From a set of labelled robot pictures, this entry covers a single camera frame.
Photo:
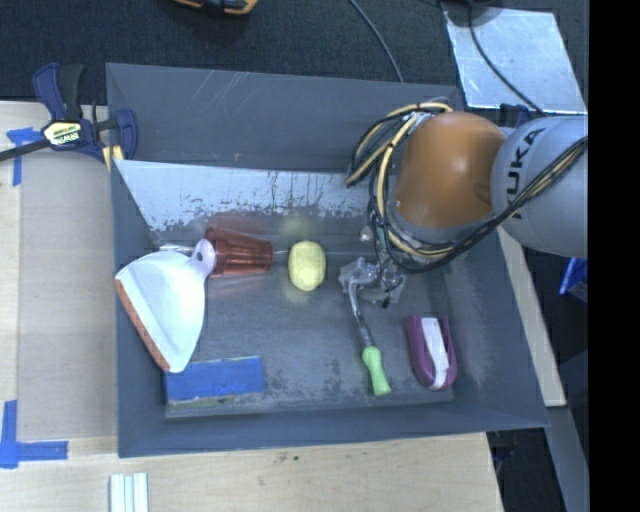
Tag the yellow toy lemon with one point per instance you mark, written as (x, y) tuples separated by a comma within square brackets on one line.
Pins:
[(306, 266)]

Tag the grey metal bin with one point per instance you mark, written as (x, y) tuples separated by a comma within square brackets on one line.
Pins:
[(300, 330)]

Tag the purple and white stapler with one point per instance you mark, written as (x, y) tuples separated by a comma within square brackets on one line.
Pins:
[(432, 350)]

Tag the red-brown ribbed plastic cup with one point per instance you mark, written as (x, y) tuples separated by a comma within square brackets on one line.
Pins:
[(240, 255)]

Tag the blue sponge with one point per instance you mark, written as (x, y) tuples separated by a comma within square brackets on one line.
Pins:
[(215, 379)]

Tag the white dustpan with orange edge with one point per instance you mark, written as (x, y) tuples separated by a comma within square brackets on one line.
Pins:
[(165, 300)]

